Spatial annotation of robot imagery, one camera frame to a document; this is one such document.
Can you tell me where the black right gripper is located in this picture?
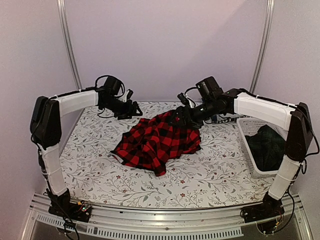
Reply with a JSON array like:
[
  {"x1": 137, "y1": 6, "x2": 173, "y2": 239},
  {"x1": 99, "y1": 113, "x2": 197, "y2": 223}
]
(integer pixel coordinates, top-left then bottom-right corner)
[{"x1": 167, "y1": 98, "x2": 218, "y2": 130}]

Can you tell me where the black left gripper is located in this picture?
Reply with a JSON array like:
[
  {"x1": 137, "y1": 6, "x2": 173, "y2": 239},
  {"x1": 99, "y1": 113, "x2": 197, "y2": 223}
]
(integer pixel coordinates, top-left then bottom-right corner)
[{"x1": 101, "y1": 96, "x2": 143, "y2": 120}]

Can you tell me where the red black plaid shirt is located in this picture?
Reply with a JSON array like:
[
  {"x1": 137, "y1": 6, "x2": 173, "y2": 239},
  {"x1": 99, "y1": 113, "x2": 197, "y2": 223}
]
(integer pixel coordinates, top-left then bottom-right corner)
[{"x1": 111, "y1": 110, "x2": 201, "y2": 177}]

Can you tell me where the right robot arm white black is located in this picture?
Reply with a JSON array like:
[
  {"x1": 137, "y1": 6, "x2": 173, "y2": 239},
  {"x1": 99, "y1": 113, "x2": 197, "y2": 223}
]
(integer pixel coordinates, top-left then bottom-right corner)
[{"x1": 170, "y1": 76, "x2": 315, "y2": 218}]

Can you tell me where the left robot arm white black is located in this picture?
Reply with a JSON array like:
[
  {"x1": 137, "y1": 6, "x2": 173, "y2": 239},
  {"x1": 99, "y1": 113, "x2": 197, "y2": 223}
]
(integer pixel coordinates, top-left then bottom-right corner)
[{"x1": 30, "y1": 75, "x2": 143, "y2": 217}]

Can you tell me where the white plastic laundry basket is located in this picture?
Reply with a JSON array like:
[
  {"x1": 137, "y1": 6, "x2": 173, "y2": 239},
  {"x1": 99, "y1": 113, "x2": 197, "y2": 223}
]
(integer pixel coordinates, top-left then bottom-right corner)
[{"x1": 236, "y1": 117, "x2": 287, "y2": 179}]

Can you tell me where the folded navy blue shirt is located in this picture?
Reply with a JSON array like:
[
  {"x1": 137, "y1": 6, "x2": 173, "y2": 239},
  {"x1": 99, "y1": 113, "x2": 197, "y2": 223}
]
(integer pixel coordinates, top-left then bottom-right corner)
[{"x1": 209, "y1": 114, "x2": 237, "y2": 124}]

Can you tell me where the floral patterned table cloth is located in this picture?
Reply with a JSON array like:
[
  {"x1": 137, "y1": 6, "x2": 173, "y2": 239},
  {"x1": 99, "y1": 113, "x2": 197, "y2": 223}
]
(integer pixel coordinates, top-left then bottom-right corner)
[{"x1": 60, "y1": 107, "x2": 273, "y2": 208}]

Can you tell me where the dark green plaid garment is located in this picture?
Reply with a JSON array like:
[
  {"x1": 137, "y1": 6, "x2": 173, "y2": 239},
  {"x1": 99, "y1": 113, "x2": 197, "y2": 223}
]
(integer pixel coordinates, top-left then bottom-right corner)
[{"x1": 245, "y1": 124, "x2": 286, "y2": 172}]

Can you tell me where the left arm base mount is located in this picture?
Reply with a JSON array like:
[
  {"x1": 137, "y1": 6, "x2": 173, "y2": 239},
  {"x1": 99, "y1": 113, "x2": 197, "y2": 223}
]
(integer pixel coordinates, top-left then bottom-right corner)
[{"x1": 46, "y1": 188, "x2": 92, "y2": 223}]

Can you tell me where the aluminium front rail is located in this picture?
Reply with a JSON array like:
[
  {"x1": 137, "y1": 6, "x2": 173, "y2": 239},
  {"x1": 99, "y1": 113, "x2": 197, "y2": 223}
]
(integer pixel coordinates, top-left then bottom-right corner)
[{"x1": 20, "y1": 193, "x2": 314, "y2": 240}]

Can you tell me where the left aluminium frame post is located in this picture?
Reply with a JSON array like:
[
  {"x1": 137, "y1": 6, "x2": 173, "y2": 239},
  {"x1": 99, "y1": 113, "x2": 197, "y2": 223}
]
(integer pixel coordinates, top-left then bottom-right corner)
[{"x1": 56, "y1": 0, "x2": 82, "y2": 89}]

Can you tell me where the aluminium frame post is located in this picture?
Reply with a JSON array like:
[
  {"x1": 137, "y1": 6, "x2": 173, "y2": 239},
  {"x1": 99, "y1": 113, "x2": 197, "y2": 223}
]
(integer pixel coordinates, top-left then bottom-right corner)
[
  {"x1": 56, "y1": 0, "x2": 82, "y2": 89},
  {"x1": 249, "y1": 0, "x2": 275, "y2": 94}
]

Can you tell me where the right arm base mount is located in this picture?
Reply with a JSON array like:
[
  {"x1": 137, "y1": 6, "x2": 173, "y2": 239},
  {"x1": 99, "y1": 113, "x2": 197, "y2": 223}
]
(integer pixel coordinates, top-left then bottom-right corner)
[{"x1": 240, "y1": 192, "x2": 285, "y2": 235}]

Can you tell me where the right aluminium frame post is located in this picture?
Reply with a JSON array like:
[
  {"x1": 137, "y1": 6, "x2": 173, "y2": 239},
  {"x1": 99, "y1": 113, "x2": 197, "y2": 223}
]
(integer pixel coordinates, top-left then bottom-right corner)
[{"x1": 249, "y1": 0, "x2": 275, "y2": 94}]

